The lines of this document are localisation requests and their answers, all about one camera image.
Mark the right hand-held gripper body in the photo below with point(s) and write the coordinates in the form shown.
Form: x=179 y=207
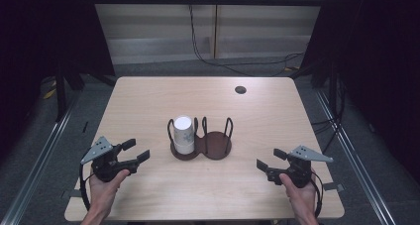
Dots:
x=300 y=172

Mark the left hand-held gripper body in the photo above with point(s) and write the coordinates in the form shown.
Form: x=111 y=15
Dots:
x=105 y=159

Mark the stack of white paper cups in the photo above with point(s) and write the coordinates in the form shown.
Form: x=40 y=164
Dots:
x=184 y=135

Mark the person's right hand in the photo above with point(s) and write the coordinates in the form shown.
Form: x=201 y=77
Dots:
x=303 y=200

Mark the person's left hand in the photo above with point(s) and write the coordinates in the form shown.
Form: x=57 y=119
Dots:
x=103 y=195

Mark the grey tape strip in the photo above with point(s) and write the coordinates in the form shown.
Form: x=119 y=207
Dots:
x=333 y=186
x=71 y=194

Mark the black round table grommet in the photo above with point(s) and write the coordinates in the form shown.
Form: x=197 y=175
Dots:
x=240 y=90

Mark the black metal stand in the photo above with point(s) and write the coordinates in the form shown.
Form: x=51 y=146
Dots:
x=61 y=96
x=333 y=92

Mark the yellow floor tape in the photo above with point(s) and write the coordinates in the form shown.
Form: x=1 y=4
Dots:
x=49 y=93

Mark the dark curtain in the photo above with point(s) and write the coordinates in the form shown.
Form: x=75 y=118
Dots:
x=39 y=36
x=379 y=53

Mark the black horizontal metal bar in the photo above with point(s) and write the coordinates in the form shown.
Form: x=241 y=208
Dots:
x=204 y=1

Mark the grey metal floor rail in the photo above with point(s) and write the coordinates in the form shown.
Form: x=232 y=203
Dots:
x=356 y=162
x=39 y=165

